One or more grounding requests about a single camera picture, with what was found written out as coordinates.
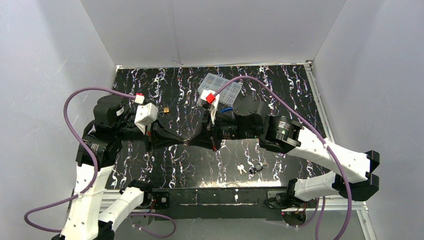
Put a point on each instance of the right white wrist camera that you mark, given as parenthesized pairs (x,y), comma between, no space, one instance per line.
(209,101)

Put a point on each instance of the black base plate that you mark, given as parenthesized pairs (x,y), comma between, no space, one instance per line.
(224,203)

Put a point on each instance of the blue cable lock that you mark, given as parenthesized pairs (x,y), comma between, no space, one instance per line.
(227,110)

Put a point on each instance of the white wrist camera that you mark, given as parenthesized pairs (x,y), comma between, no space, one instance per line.
(209,101)
(145,115)

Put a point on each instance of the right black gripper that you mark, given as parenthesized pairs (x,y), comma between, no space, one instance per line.
(212,135)

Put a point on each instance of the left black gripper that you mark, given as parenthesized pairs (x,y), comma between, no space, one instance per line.
(151,135)

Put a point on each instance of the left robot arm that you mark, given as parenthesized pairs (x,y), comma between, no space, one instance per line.
(114,122)

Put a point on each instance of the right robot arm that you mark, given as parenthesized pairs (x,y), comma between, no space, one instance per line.
(350,173)

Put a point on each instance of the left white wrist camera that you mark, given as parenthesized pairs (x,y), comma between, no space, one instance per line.
(145,115)

